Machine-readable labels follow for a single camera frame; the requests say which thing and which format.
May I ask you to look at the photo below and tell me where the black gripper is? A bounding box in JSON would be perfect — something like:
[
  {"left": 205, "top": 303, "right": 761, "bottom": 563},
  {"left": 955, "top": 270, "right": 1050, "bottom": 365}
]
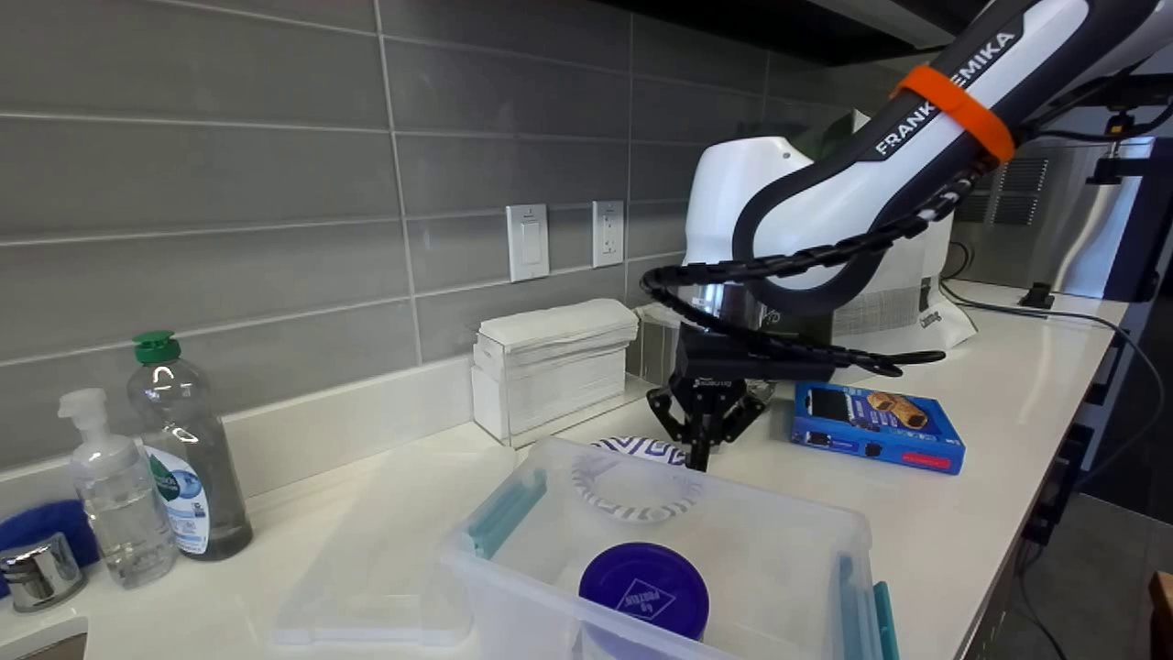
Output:
[{"left": 646, "top": 327, "right": 765, "bottom": 473}]

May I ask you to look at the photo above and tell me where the blue patterned paper bowl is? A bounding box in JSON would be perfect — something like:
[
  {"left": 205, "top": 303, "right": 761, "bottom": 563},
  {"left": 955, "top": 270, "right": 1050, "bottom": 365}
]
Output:
[{"left": 592, "top": 437, "right": 686, "bottom": 466}]

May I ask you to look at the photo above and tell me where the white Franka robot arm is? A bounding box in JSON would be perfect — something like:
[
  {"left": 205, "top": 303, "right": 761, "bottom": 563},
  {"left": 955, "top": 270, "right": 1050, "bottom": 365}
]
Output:
[{"left": 642, "top": 0, "right": 1173, "bottom": 469}]

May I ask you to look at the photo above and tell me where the purple round lid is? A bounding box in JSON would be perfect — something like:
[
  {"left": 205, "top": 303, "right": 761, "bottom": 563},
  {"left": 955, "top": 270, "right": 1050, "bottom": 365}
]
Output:
[{"left": 579, "top": 543, "right": 712, "bottom": 638}]

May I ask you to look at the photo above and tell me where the clear plastic storage bin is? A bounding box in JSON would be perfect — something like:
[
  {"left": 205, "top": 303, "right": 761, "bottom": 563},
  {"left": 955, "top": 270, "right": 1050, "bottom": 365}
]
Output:
[{"left": 444, "top": 441, "right": 900, "bottom": 660}]

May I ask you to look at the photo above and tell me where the blue snack bar box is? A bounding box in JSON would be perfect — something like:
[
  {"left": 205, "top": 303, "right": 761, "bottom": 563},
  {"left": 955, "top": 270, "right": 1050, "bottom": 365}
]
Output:
[{"left": 789, "top": 380, "right": 962, "bottom": 478}]

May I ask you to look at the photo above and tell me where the clear dish soap bottle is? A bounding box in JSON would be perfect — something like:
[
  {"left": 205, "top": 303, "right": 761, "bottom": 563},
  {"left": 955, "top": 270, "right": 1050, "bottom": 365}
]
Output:
[{"left": 129, "top": 330, "right": 254, "bottom": 560}]

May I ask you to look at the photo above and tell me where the clear hand soap pump bottle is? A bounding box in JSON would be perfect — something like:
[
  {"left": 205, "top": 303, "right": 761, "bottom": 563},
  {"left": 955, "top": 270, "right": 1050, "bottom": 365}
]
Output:
[{"left": 60, "top": 387, "right": 180, "bottom": 590}]

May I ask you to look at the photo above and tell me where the blue sponge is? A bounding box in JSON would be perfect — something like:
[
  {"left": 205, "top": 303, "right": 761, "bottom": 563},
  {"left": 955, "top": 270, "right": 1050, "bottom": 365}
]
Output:
[{"left": 0, "top": 500, "right": 97, "bottom": 572}]

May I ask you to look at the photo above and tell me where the chrome kitchen faucet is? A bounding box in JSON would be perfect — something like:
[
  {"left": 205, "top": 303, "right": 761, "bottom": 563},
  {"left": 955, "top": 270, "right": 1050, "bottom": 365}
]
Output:
[{"left": 0, "top": 533, "right": 85, "bottom": 612}]

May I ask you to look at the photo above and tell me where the white wall outlet plate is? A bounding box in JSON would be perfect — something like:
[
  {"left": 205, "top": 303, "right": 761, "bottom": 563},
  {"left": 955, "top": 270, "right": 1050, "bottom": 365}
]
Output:
[{"left": 590, "top": 202, "right": 624, "bottom": 268}]

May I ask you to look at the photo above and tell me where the white light switch plate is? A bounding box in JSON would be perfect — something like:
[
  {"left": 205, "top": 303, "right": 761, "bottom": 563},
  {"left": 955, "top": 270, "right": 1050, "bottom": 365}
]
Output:
[{"left": 507, "top": 205, "right": 548, "bottom": 281}]

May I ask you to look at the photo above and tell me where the black camera tripod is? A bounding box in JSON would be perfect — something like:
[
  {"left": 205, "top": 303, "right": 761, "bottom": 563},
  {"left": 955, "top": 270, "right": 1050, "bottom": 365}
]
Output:
[{"left": 1054, "top": 74, "right": 1173, "bottom": 301}]

